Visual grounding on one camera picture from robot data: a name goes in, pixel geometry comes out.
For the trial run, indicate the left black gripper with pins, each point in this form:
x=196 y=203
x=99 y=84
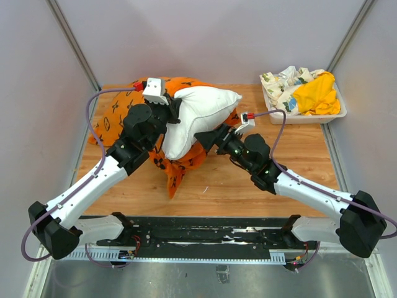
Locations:
x=173 y=108

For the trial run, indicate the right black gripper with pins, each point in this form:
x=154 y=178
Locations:
x=221 y=136

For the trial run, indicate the white pillow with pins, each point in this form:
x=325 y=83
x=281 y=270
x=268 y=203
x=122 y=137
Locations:
x=202 y=109

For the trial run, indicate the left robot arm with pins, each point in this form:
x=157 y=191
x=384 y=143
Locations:
x=57 y=224

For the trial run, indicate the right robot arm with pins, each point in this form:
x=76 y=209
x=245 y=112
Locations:
x=351 y=220

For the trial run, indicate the white plastic bin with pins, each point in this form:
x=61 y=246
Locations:
x=277 y=116

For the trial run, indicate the white patterned cloth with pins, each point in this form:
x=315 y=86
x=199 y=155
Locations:
x=280 y=87

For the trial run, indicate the yellow cloth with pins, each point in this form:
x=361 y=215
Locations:
x=318 y=97

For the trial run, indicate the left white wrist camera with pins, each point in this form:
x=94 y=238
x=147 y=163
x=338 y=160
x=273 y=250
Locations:
x=154 y=92

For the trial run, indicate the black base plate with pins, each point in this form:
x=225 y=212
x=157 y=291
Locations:
x=210 y=236

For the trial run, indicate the left aluminium frame post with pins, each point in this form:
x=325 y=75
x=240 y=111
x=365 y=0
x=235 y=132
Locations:
x=60 y=18

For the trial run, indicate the aluminium frame post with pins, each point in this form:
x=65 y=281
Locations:
x=60 y=18
x=359 y=19

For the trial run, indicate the white slotted cable duct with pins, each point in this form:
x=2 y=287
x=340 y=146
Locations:
x=122 y=256

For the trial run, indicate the right aluminium frame post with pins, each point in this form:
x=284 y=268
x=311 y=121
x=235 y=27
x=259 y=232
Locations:
x=359 y=19

